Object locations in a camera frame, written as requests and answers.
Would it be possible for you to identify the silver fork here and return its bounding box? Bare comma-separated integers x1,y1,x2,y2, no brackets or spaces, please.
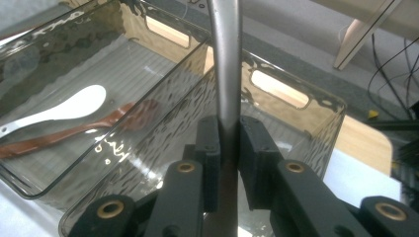
207,0,244,237

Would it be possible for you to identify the white table sheet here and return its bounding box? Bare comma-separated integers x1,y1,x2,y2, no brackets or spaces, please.
0,147,403,237

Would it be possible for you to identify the beige wooden bench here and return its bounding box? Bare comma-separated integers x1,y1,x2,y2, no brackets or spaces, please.
309,0,419,71

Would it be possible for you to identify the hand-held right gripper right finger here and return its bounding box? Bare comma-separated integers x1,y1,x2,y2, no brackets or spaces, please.
239,115,285,211

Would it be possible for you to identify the brown wooden spoon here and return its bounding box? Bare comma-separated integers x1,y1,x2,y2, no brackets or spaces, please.
0,98,161,160

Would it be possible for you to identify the bundle of black cables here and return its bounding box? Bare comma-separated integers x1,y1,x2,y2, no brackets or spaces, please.
367,33,419,121

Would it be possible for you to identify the clear grey plastic bin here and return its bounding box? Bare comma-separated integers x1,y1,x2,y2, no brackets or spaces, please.
58,48,348,237
0,0,215,200

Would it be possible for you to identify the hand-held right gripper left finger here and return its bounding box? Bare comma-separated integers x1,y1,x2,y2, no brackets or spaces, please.
182,115,221,213

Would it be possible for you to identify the black metal stand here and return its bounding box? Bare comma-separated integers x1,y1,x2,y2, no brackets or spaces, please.
365,102,419,211

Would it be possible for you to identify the white ceramic spoon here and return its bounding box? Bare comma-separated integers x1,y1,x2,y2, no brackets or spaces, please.
0,84,108,139

